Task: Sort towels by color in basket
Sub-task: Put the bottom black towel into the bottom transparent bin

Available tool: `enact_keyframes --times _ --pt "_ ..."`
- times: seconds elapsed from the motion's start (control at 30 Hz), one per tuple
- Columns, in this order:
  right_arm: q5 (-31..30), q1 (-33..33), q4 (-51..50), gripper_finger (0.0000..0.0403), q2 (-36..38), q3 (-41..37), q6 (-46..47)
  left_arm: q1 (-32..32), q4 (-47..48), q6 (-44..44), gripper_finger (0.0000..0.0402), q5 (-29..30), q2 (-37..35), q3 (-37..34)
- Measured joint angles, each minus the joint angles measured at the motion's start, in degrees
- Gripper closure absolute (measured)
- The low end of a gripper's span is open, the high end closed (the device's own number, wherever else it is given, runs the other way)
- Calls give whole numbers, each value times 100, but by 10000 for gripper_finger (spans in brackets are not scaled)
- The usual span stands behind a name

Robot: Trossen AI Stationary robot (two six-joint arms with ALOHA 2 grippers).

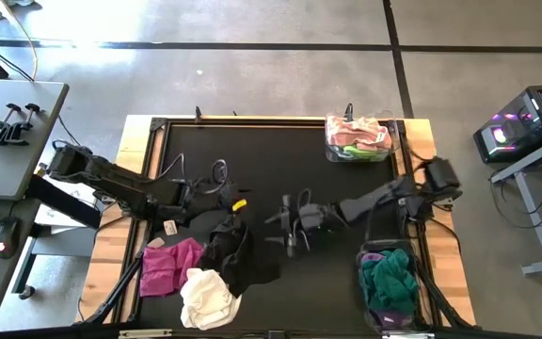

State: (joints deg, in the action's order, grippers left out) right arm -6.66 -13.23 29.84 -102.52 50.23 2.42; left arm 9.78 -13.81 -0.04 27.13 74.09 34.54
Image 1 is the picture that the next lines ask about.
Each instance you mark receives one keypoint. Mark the teal towel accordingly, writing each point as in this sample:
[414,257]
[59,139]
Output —
[388,282]

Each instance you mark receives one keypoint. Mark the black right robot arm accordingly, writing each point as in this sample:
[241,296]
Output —
[374,200]

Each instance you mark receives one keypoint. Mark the black table clip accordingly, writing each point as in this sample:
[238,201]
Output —
[349,110]
[198,115]

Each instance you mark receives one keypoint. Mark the black computer mouse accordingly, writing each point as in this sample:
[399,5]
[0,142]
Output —
[5,237]

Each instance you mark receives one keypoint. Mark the black C clamp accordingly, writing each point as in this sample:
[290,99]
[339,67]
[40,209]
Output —
[24,124]
[3,129]

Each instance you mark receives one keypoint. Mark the navy towel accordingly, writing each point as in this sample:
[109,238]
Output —
[170,227]

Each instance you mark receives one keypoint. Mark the black table frame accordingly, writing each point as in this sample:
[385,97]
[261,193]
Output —
[261,122]

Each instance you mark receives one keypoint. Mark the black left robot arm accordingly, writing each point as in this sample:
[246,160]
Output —
[120,186]

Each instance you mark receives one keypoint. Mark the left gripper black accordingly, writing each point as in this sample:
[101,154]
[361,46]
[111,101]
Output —
[205,202]

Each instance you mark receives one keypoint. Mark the black towel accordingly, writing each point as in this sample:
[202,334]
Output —
[238,259]

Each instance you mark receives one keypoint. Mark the white towel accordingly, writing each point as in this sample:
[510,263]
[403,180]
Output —
[207,301]

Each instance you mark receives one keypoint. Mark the lime green towel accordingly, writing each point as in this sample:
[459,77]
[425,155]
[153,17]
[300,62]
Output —
[362,153]

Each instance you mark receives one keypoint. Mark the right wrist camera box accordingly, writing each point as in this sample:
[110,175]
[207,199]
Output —
[311,213]

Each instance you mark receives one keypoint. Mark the yellow tape label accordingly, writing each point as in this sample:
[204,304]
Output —
[239,205]

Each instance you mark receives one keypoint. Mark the computer tower with lights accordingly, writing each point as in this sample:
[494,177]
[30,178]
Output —
[520,127]

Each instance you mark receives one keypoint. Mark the magenta towel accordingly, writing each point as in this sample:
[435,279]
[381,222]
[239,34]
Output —
[167,268]

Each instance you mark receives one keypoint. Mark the grey metal table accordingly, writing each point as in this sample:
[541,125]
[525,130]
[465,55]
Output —
[534,221]

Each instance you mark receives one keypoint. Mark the black aluminium frame strut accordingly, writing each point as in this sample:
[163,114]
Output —
[440,296]
[120,282]

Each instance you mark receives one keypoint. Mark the black caster wheel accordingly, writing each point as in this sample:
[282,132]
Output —
[26,292]

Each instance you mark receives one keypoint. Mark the pale pink towel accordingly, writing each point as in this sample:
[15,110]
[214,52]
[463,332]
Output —
[360,132]

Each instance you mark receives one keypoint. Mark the silver metal bracket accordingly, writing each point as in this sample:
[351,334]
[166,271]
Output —
[144,334]
[407,335]

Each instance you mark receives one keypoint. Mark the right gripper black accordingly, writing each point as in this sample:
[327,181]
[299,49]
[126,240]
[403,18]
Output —
[334,217]

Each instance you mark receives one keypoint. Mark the white paper sheets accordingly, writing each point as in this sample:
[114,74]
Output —
[64,212]

